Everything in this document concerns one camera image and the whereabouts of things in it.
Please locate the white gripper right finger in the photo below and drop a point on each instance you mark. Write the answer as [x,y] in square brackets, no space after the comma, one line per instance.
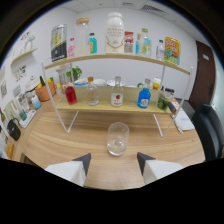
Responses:
[156,168]

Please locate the pink bottle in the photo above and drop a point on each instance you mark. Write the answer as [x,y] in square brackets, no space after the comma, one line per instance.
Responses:
[71,50]

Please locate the black handbag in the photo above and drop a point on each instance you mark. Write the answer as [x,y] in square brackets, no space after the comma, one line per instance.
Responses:
[14,130]

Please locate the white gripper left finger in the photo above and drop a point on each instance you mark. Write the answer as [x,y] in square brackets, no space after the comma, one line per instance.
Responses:
[71,170]

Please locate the ceiling air vent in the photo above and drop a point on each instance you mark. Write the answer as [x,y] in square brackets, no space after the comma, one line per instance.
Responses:
[152,8]

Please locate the large white bottle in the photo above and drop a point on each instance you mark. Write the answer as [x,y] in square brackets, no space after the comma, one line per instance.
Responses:
[114,35]

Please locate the green potted plant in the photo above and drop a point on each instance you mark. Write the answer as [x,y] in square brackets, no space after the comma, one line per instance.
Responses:
[76,72]

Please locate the blue liquid bottle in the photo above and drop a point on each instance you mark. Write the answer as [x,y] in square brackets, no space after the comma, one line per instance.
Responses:
[144,98]

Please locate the dark small bottles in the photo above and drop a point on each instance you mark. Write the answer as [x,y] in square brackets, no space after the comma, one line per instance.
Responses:
[168,92]

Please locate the clear drinking glass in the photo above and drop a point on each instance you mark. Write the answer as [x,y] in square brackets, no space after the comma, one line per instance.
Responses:
[117,140]

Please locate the white fabric pouch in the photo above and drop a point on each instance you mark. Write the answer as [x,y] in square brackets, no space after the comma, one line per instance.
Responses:
[184,120]

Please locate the red and white carton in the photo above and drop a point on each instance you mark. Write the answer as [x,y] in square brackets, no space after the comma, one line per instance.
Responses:
[128,43]

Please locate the teal green bottle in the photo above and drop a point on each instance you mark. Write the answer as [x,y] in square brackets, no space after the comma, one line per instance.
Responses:
[93,45]

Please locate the white bottle yellow label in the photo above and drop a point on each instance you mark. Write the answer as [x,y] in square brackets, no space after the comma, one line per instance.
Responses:
[156,84]

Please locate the black and yellow bag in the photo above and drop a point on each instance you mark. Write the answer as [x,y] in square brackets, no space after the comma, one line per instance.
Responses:
[59,43]

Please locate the red liquid bottle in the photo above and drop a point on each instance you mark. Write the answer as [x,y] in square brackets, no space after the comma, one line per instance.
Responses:
[71,96]

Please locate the clear bottle green cap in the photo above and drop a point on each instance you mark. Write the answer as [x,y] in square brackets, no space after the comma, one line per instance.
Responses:
[146,45]

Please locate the clear bottle orange label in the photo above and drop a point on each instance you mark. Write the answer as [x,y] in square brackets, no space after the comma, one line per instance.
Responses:
[92,95]

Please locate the clear bottle red label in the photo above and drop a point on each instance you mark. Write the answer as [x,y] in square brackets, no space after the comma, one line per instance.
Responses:
[117,96]

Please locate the slim blue bottle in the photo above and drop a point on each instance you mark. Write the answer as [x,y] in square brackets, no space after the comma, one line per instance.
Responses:
[138,45]

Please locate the two-tier wooden shelf rack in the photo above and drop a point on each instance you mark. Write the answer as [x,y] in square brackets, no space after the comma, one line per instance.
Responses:
[106,104]

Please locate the black chair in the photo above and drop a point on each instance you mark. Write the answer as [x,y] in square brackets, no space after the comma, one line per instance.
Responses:
[208,130]

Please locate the light blue cup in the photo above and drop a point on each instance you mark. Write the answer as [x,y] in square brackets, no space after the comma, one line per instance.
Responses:
[36,102]

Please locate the colourful yellow snack bag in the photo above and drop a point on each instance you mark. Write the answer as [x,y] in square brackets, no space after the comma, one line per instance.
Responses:
[172,50]

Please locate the wooden wall shelf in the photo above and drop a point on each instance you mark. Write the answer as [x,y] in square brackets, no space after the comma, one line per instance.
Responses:
[24,55]

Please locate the brown door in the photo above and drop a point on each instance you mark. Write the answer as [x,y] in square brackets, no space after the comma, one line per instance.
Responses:
[201,75]

